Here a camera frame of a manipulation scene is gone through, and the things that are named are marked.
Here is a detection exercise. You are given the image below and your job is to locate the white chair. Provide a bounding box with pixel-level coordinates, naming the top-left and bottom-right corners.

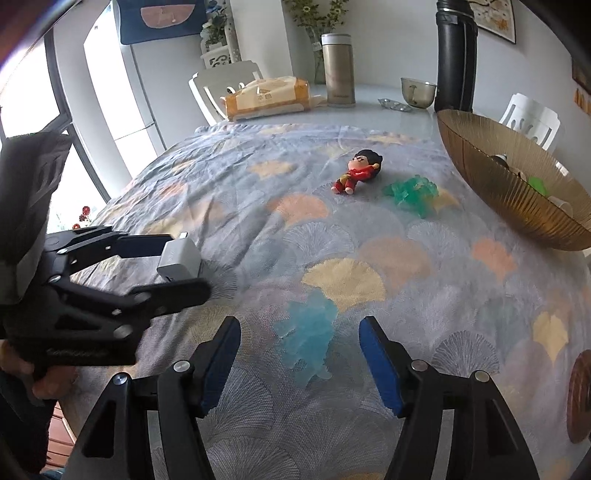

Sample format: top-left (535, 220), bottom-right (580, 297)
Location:
top-left (499, 93), bottom-right (561, 153)
top-left (188, 61), bottom-right (263, 125)

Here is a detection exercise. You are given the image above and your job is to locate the large framed painting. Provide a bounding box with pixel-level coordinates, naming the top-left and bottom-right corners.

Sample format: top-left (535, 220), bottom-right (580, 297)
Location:
top-left (469, 0), bottom-right (516, 44)

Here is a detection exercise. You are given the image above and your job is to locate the gold thermos bottle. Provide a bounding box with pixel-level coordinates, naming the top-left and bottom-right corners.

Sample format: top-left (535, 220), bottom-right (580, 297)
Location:
top-left (322, 33), bottom-right (356, 107)

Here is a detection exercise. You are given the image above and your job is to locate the clear plastic cup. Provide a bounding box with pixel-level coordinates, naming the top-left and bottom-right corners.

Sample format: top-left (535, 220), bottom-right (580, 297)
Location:
top-left (548, 196), bottom-right (573, 217)

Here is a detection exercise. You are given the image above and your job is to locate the brown ribbed glass bowl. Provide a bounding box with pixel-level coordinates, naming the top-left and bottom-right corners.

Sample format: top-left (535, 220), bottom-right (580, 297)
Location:
top-left (437, 109), bottom-right (590, 251)

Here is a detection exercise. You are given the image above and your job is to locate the small glass cup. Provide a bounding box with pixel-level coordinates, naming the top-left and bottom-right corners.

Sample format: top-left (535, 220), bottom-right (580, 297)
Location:
top-left (401, 77), bottom-right (438, 109)

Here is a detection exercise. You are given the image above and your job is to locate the light blue crystal toy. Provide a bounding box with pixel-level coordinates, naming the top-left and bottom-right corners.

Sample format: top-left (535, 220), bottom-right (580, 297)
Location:
top-left (273, 288), bottom-right (339, 388)

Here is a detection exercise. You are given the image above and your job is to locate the floral grey tablecloth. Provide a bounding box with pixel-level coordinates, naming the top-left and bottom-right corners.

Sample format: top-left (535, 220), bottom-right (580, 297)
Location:
top-left (59, 120), bottom-right (591, 480)

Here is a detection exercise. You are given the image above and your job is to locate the orange tissue pack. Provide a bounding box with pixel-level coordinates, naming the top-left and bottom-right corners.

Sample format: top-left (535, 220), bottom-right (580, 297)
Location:
top-left (224, 76), bottom-right (311, 121)

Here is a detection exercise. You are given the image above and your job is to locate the bright green toy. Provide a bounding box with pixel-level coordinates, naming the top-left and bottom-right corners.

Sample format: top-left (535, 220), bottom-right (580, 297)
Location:
top-left (528, 177), bottom-right (549, 198)

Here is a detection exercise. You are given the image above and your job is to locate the green crystal toy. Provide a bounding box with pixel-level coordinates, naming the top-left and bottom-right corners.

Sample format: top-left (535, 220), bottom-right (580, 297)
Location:
top-left (382, 175), bottom-right (439, 218)

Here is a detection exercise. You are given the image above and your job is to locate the small metal dish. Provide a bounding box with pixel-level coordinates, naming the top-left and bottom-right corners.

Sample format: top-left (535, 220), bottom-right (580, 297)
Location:
top-left (378, 98), bottom-right (412, 113)

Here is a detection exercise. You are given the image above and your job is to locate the blue fabric wall hanging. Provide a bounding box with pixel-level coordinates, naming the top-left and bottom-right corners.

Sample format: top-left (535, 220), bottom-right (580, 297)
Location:
top-left (113, 0), bottom-right (207, 45)

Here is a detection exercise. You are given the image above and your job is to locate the red boy figurine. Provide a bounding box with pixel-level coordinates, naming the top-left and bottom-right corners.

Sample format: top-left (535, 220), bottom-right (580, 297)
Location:
top-left (332, 149), bottom-right (383, 195)

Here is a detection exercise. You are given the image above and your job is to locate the white carved shelf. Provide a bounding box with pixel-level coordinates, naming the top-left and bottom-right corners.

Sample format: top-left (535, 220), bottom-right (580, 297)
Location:
top-left (200, 0), bottom-right (242, 69)

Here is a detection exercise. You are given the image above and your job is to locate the white chair far left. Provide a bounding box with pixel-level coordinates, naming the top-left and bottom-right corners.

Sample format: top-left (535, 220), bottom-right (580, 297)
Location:
top-left (188, 61), bottom-right (263, 125)

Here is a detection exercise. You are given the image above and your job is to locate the white refrigerator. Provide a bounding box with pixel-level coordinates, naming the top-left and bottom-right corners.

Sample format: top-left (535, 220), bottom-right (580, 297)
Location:
top-left (83, 3), bottom-right (207, 176)

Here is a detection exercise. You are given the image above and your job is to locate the white charger adapter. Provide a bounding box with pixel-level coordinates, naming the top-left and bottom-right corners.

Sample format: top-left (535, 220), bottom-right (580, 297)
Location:
top-left (156, 232), bottom-right (201, 282)

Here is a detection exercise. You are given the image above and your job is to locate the person's left hand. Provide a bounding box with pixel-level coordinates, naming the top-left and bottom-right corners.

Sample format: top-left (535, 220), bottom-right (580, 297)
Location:
top-left (1, 340), bottom-right (77, 400)

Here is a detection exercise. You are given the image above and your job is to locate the flower vase with plant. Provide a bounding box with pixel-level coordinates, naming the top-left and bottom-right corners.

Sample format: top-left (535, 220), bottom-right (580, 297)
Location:
top-left (283, 0), bottom-right (349, 84)

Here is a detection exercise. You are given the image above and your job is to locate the tall black thermos flask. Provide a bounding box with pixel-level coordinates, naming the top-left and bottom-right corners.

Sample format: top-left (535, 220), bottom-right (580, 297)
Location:
top-left (435, 0), bottom-right (478, 112)

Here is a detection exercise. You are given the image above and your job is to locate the white chair far right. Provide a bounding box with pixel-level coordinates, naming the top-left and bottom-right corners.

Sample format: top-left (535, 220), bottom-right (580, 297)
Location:
top-left (499, 93), bottom-right (561, 153)

